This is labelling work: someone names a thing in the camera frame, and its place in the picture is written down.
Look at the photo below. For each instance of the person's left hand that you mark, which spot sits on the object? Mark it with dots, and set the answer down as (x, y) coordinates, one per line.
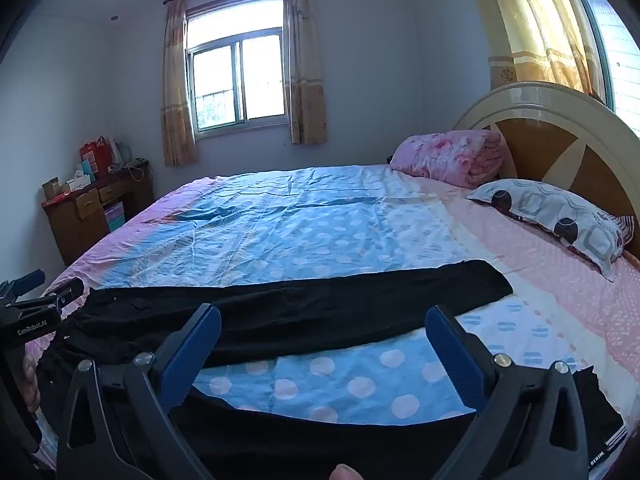
(31, 387)

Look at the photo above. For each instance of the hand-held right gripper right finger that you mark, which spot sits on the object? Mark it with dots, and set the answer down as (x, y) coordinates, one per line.
(455, 355)

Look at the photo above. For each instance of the white bag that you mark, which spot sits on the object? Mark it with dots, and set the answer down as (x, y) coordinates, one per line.
(120, 152)

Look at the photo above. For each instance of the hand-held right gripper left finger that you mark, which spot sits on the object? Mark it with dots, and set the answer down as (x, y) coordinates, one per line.
(195, 355)

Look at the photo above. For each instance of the sliding window with grille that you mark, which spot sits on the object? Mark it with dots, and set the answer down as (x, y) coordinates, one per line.
(260, 80)

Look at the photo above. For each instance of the cream and wood headboard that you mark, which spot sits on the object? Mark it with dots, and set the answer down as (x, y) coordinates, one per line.
(550, 110)

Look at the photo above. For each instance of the striped pillow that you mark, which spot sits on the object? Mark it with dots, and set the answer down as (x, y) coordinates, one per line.
(624, 232)

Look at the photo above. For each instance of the grey patterned pillow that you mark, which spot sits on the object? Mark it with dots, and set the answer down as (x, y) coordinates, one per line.
(540, 205)

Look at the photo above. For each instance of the person's right hand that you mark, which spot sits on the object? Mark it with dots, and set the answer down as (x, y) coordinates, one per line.
(346, 473)

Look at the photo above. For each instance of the wooden desk with drawers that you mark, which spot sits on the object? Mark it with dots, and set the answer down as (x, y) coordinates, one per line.
(80, 230)

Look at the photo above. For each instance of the peach floral curtain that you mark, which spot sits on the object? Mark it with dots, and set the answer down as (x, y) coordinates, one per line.
(175, 100)
(305, 70)

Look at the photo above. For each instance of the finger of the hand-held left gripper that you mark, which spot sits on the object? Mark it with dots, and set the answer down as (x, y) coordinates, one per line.
(65, 291)
(27, 281)

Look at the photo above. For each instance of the red gift bag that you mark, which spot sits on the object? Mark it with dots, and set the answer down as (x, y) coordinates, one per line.
(95, 155)

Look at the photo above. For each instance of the large bright window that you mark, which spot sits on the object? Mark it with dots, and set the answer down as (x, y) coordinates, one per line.
(620, 60)

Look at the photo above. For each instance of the teal box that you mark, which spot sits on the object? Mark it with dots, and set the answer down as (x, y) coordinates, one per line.
(86, 169)

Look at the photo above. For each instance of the bed with floral sheet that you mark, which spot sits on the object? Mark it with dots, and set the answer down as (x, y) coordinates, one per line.
(300, 230)

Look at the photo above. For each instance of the yellow patterned curtain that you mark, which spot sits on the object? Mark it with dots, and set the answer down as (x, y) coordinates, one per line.
(535, 20)

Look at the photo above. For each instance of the black pants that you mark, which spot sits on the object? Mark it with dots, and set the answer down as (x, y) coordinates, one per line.
(300, 310)

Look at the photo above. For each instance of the small cardboard box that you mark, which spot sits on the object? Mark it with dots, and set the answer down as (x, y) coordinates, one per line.
(51, 188)

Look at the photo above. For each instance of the black denim garment with label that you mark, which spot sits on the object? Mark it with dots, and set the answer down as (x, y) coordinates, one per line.
(325, 440)

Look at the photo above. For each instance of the stack of pastel boxes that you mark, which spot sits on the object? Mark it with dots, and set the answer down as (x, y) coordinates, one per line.
(114, 217)

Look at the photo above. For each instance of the pink pillow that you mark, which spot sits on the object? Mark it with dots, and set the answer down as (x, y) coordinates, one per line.
(440, 155)

